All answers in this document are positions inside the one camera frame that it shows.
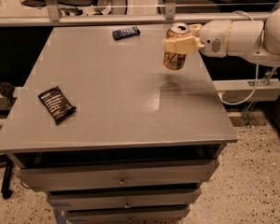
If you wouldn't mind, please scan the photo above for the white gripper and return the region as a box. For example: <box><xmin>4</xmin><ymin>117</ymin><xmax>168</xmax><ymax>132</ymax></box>
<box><xmin>161</xmin><ymin>20</ymin><xmax>231</xmax><ymax>58</ymax></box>

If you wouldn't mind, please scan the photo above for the orange soda can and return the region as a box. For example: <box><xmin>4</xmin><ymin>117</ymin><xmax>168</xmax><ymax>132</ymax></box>
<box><xmin>163</xmin><ymin>22</ymin><xmax>189</xmax><ymax>70</ymax></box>

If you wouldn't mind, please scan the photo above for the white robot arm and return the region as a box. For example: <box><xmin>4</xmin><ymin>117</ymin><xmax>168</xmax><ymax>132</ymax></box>
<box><xmin>162</xmin><ymin>8</ymin><xmax>280</xmax><ymax>67</ymax></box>

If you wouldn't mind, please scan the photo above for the black rxbar chocolate wrapper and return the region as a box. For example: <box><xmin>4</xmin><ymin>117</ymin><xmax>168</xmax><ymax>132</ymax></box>
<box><xmin>38</xmin><ymin>87</ymin><xmax>77</xmax><ymax>124</ymax></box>

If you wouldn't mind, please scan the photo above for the blue snack bar wrapper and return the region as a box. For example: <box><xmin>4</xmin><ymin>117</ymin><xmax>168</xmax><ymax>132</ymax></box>
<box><xmin>112</xmin><ymin>26</ymin><xmax>141</xmax><ymax>40</ymax></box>

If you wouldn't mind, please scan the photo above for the grey drawer cabinet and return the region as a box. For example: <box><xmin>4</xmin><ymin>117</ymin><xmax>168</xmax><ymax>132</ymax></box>
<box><xmin>0</xmin><ymin>23</ymin><xmax>239</xmax><ymax>224</ymax></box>

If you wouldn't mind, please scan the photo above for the top grey drawer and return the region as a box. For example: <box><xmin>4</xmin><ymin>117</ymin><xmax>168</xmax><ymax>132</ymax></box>
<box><xmin>17</xmin><ymin>159</ymin><xmax>218</xmax><ymax>191</ymax></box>

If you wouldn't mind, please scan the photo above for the grey drawer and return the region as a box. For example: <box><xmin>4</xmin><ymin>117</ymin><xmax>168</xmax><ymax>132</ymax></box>
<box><xmin>49</xmin><ymin>189</ymin><xmax>201</xmax><ymax>211</ymax></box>
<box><xmin>66</xmin><ymin>205</ymin><xmax>189</xmax><ymax>224</ymax></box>
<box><xmin>17</xmin><ymin>159</ymin><xmax>218</xmax><ymax>191</ymax></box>

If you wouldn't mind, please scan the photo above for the middle grey drawer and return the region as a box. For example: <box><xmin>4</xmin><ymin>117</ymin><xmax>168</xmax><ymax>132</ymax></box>
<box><xmin>49</xmin><ymin>189</ymin><xmax>201</xmax><ymax>211</ymax></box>

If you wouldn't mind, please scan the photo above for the bottom grey drawer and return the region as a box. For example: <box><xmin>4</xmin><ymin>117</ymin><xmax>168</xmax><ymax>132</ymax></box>
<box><xmin>66</xmin><ymin>205</ymin><xmax>189</xmax><ymax>224</ymax></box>

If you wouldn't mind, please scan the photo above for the small black object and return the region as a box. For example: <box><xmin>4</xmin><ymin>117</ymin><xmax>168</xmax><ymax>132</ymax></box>
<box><xmin>0</xmin><ymin>82</ymin><xmax>15</xmax><ymax>106</ymax></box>

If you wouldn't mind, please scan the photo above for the black stand leg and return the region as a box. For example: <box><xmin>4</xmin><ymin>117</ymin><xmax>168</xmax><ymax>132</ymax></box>
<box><xmin>1</xmin><ymin>160</ymin><xmax>13</xmax><ymax>199</ymax></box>

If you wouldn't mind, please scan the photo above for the white cable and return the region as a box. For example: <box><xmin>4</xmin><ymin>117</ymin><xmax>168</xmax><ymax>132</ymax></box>
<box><xmin>219</xmin><ymin>10</ymin><xmax>263</xmax><ymax>106</ymax></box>

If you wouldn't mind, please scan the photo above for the metal railing frame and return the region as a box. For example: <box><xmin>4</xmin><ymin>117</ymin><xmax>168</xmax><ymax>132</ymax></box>
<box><xmin>0</xmin><ymin>0</ymin><xmax>280</xmax><ymax>27</ymax></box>

